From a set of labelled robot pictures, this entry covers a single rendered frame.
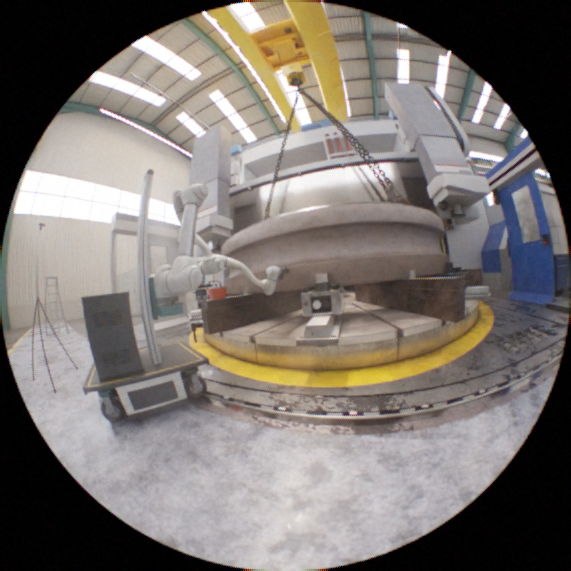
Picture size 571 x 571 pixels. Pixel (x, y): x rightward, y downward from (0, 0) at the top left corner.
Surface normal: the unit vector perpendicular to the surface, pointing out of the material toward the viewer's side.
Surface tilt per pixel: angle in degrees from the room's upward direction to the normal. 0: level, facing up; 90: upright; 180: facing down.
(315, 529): 0
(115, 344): 90
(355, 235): 90
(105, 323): 90
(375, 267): 90
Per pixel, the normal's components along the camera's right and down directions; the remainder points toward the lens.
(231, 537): -0.11, -0.99
